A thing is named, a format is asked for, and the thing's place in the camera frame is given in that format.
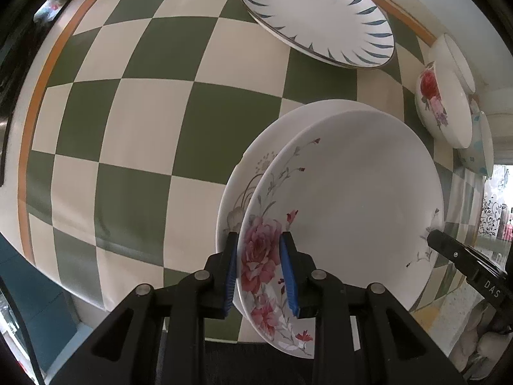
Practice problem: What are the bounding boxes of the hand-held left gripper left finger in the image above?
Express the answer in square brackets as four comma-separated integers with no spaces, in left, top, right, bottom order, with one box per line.
[82,230,241,385]

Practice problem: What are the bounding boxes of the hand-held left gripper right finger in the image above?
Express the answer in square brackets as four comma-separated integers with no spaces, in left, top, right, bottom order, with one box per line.
[279,230,466,385]

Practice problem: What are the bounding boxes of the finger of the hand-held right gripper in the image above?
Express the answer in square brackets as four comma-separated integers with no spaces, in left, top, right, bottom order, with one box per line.
[427,228,513,313]

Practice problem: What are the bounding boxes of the white plate with grey flowers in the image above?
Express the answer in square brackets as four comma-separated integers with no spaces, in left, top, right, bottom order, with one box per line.
[215,99,405,267]

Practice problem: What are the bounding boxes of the white plate with pink roses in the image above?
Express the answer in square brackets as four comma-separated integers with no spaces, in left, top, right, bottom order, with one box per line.
[236,110,445,359]

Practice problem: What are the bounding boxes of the white plate with blue leaves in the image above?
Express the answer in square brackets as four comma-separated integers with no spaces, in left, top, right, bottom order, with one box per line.
[237,0,397,71]

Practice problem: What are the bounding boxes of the floral patterned curtain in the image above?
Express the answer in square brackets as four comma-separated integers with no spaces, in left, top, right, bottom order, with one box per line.
[479,164,513,257]

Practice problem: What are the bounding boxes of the white rounded objects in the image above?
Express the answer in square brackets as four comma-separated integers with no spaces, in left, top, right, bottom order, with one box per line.
[449,321,513,381]

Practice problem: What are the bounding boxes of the light blue dotted bowl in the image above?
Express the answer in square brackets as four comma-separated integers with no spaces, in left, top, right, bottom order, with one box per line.
[457,100,494,178]

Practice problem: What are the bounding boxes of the white bowl with rose print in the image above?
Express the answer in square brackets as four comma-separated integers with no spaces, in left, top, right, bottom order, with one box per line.
[415,62,474,148]

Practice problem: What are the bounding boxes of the green and cream checkered mat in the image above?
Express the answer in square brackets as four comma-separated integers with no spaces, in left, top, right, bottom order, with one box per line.
[16,0,487,341]

